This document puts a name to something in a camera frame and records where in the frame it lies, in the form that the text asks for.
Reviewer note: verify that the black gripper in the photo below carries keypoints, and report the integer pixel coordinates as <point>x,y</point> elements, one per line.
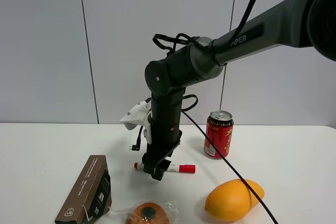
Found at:
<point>163,145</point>

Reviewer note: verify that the red whiteboard marker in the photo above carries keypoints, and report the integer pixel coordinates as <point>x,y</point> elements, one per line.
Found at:
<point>188,169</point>

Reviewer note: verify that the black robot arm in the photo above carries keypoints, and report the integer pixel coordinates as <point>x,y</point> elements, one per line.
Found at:
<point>292,23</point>

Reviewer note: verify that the wrapped bun in plastic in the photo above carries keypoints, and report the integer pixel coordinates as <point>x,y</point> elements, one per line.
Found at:
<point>155,212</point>

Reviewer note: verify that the brown cardboard box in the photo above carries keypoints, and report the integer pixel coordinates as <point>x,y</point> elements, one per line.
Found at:
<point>90,196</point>

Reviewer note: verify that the red drink can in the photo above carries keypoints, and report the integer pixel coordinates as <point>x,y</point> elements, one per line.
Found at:
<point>219,129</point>

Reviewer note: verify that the yellow mango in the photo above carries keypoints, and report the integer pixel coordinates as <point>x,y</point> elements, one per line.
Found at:
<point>230,201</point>

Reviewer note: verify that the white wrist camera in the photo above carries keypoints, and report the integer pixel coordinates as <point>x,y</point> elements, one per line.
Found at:
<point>141,115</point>

